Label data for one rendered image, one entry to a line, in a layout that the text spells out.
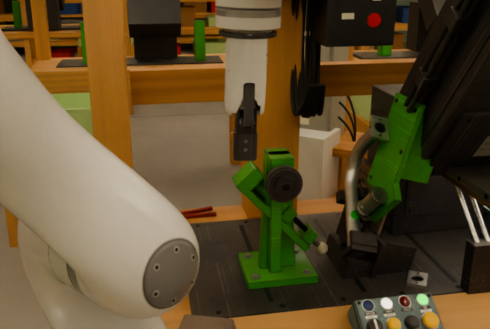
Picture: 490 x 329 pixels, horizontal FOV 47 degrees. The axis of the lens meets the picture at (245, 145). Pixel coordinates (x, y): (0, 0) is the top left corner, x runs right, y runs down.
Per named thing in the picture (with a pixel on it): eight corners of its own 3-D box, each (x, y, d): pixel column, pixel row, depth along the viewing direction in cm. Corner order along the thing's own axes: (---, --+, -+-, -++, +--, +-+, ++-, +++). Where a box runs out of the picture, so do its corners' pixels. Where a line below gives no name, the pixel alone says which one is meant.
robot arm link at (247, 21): (214, 3, 76) (214, 26, 77) (216, 9, 68) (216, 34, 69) (276, 4, 77) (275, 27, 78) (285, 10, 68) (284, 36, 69)
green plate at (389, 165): (422, 208, 118) (457, 113, 113) (387, 201, 116) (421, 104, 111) (398, 188, 129) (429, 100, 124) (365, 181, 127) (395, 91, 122)
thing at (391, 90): (502, 226, 144) (522, 95, 134) (390, 236, 139) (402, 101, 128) (463, 198, 161) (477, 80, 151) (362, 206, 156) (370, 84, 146)
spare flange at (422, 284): (408, 273, 122) (408, 269, 122) (427, 276, 121) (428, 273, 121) (405, 286, 117) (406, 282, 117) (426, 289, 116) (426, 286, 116)
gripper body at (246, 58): (217, 19, 77) (216, 99, 81) (219, 28, 68) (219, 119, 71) (272, 20, 78) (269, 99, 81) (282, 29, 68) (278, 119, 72)
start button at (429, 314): (440, 327, 101) (442, 325, 100) (425, 330, 100) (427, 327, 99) (434, 312, 102) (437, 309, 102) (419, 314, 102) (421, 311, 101)
